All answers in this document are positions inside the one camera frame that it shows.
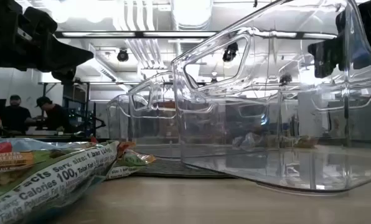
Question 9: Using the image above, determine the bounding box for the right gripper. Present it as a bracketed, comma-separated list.
[308, 0, 371, 78]

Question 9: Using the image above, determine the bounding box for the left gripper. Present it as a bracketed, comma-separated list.
[16, 5, 95, 83]

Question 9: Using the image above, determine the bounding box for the blue white granola bar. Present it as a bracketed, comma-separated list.
[232, 132, 258, 150]

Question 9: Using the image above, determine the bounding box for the red-ended granola bar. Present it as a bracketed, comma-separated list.
[0, 138, 121, 224]

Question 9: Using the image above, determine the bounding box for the black ceiling spotlight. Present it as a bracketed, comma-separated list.
[222, 41, 240, 63]
[116, 48, 130, 63]
[278, 73, 294, 86]

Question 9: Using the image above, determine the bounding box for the black metal rack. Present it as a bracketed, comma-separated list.
[40, 81, 107, 138]

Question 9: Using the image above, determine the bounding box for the person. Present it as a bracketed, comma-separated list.
[0, 94, 34, 135]
[34, 95, 73, 133]

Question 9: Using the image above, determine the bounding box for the black overhead beam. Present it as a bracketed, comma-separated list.
[54, 30, 340, 40]

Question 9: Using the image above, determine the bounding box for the clear plastic bin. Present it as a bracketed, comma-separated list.
[171, 0, 371, 194]
[106, 93, 133, 150]
[128, 70, 182, 159]

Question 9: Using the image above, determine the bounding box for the round grey woven placemat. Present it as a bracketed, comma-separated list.
[131, 156, 236, 179]

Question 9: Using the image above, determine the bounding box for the black aluminium table frame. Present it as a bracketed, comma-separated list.
[0, 133, 110, 144]

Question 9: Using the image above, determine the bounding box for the silver ceiling duct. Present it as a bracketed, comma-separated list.
[169, 0, 214, 31]

